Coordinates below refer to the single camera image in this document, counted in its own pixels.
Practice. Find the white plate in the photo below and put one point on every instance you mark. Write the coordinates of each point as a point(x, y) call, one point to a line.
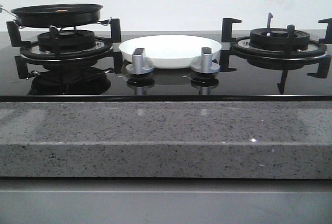
point(170, 51)

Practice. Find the black frying pan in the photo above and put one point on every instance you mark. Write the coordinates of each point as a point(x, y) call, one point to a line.
point(44, 16)

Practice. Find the silver left stove knob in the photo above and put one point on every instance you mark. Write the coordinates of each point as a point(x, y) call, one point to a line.
point(140, 63)

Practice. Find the silver stove knob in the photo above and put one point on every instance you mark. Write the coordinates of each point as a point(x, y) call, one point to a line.
point(205, 64)
point(140, 63)

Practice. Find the silver right stove knob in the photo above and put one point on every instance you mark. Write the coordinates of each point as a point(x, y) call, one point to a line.
point(205, 64)

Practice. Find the black glass cooktop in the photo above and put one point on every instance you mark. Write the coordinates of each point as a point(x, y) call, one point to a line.
point(106, 79)

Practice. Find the black right pan support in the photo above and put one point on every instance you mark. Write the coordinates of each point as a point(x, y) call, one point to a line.
point(316, 53)

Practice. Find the black pan support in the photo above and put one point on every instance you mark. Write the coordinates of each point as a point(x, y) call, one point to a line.
point(56, 60)
point(316, 53)

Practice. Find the black left gas burner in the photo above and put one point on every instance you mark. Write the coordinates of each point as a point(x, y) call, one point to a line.
point(68, 41)

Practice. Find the black gas burner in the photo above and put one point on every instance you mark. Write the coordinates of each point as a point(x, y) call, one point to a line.
point(275, 39)
point(68, 41)

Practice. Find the black right gas burner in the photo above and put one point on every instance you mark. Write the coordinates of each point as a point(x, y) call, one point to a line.
point(275, 39)

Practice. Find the black left pan support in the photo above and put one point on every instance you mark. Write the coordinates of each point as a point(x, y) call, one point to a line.
point(56, 60)

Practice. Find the grey cabinet front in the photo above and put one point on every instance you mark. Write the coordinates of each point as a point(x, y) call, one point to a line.
point(165, 201)

